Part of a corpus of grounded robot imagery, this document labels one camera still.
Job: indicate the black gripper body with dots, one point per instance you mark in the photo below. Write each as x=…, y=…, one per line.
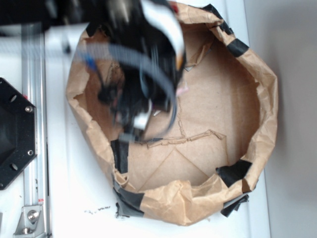
x=133, y=99

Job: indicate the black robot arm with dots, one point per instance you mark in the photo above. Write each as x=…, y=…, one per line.
x=140, y=32

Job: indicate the pink felt plush toy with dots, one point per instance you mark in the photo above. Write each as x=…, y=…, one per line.
x=181, y=90

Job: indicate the brown paper bag bin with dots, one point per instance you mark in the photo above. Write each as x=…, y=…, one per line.
x=224, y=134

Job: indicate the aluminium extrusion rail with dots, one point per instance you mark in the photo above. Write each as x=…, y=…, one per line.
x=36, y=189

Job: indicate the black hexagonal base plate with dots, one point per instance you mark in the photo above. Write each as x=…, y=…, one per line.
x=17, y=133

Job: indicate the metal corner bracket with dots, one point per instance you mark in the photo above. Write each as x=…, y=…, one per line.
x=31, y=223

